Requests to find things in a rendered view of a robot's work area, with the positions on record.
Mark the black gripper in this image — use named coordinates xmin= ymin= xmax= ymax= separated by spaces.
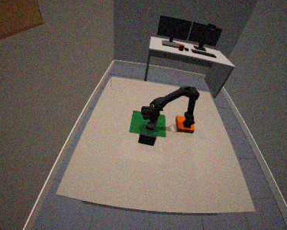
xmin=146 ymin=113 xmax=160 ymax=131

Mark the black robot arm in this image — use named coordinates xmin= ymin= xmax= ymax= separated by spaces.
xmin=141 ymin=86 xmax=199 ymax=128

